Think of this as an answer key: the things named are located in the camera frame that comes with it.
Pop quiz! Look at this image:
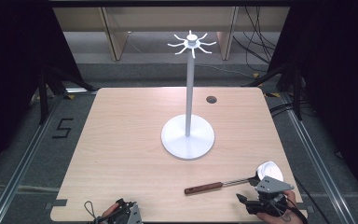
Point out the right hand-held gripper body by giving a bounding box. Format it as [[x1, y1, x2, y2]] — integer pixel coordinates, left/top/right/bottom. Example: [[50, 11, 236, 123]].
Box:
[[244, 175, 296, 217]]

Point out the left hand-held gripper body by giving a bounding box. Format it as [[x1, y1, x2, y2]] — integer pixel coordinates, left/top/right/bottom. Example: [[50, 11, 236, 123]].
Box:
[[104, 198, 145, 224]]

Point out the ladle with wooden handle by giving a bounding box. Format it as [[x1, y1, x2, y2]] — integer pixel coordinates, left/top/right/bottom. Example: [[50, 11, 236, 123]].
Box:
[[184, 161, 284, 196]]

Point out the person's left hand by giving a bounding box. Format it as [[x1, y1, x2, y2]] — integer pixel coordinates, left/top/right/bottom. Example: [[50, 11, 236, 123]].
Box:
[[100, 203, 119, 220]]

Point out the person's right hand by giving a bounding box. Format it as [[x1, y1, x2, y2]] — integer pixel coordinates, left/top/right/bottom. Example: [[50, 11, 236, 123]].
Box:
[[255, 189, 306, 224]]

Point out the white hook stand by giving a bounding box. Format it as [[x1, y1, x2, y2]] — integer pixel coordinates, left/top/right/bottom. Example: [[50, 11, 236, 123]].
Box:
[[160, 30, 217, 161]]

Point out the black metal stand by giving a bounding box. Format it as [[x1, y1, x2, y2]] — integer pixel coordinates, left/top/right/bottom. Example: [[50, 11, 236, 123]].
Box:
[[36, 63, 97, 126], [243, 60, 306, 121]]

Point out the dark curtain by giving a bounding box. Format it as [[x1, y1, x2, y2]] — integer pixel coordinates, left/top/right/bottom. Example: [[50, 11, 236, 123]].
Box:
[[266, 0, 358, 200], [0, 0, 87, 183]]

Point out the light wooden cabinet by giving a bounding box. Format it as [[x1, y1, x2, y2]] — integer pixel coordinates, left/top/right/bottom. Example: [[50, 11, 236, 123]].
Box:
[[52, 6, 291, 62]]

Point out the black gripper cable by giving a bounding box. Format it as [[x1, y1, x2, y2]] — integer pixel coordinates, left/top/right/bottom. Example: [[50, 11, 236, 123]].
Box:
[[273, 195, 310, 224]]

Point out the grey cord loop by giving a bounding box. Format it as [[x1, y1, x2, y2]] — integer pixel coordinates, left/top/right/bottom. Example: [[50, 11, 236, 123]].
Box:
[[84, 200, 103, 224]]

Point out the black floor cable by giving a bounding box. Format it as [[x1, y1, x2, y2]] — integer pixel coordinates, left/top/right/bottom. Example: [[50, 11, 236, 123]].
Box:
[[293, 175, 329, 224]]

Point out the aluminium floor rail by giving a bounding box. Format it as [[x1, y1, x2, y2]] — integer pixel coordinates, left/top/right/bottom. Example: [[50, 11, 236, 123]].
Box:
[[0, 92, 63, 224], [280, 92, 353, 224]]

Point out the thin white floor cable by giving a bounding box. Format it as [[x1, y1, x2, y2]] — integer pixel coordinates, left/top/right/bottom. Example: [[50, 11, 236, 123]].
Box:
[[195, 63, 256, 79]]

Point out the bundle of black cables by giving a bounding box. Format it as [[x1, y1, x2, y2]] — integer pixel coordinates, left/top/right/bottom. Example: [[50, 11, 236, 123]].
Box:
[[232, 6, 282, 79]]

